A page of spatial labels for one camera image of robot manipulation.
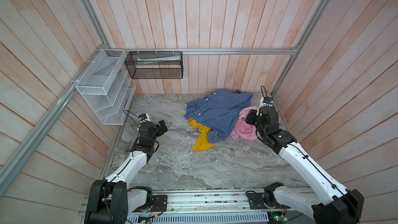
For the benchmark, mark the aluminium horizontal frame rail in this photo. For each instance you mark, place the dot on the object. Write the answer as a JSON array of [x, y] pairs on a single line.
[[218, 51]]

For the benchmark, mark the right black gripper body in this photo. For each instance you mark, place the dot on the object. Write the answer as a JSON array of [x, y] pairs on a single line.
[[253, 120]]

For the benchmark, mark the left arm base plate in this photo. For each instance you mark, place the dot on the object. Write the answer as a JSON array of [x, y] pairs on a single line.
[[157, 203]]

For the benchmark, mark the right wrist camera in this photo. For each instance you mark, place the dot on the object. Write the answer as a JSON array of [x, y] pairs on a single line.
[[266, 101]]

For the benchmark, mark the yellow cloth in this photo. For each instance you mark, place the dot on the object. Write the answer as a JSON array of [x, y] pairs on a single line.
[[202, 142]]

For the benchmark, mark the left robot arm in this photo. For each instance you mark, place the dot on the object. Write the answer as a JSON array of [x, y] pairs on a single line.
[[111, 199]]

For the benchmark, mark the blue checkered button shirt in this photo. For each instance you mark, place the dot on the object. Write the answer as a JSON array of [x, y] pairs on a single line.
[[219, 111]]

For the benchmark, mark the black wire mesh basket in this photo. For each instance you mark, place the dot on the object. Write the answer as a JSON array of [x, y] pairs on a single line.
[[154, 64]]

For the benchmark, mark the white wire mesh shelf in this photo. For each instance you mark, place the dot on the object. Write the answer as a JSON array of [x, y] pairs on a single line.
[[107, 87]]

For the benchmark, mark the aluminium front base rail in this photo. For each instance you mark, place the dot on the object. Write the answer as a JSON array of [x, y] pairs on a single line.
[[199, 201]]

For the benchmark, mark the pink cloth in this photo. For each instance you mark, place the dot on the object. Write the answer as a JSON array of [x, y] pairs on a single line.
[[242, 129]]

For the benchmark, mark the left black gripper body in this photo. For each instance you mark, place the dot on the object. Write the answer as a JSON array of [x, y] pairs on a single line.
[[153, 138]]

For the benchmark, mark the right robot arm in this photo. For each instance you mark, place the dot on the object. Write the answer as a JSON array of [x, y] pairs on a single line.
[[330, 203]]

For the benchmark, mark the left aluminium frame rail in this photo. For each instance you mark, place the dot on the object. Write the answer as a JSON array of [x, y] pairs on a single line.
[[24, 152]]

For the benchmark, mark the right aluminium frame post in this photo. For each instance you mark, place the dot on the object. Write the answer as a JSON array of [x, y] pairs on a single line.
[[318, 13]]

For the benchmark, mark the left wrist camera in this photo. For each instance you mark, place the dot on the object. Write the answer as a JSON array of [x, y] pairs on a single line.
[[144, 118]]

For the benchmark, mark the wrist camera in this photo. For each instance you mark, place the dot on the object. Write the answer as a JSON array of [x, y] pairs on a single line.
[[266, 101], [144, 118]]

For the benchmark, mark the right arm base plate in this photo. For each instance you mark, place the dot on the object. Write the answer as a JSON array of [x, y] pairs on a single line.
[[259, 200]]

